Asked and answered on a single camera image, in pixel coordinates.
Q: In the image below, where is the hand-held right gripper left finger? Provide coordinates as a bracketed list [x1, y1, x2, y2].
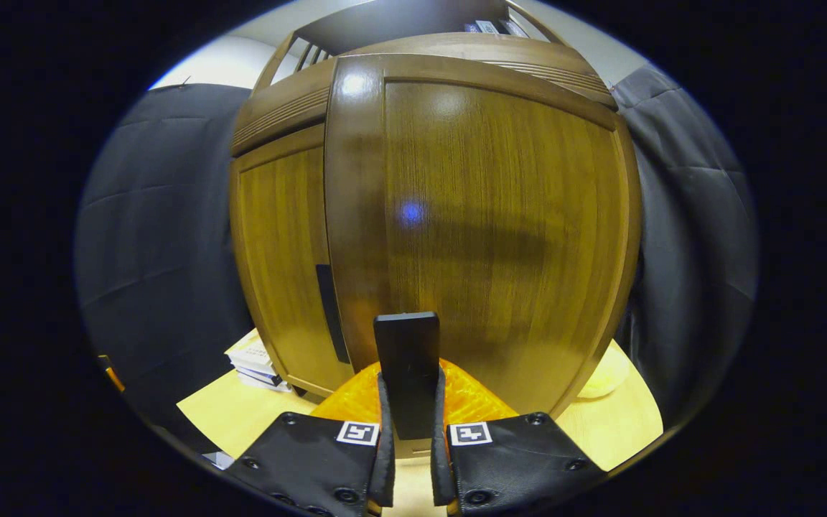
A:
[225, 361, 396, 517]

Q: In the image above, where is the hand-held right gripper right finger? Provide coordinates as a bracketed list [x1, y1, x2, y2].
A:
[431, 359, 608, 517]

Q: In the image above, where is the wooden shoe cabinet door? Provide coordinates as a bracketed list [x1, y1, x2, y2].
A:
[324, 54, 643, 417]
[230, 124, 353, 398]

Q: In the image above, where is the wooden double-door shoe cabinet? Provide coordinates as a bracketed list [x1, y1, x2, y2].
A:
[230, 0, 619, 399]

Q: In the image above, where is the wooden cabinet drawer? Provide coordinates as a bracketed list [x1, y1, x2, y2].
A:
[233, 32, 617, 157]

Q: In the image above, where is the stack of white books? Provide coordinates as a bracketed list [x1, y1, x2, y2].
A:
[225, 329, 292, 392]

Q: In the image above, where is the cream round object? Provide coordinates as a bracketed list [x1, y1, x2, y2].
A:
[577, 347, 631, 399]

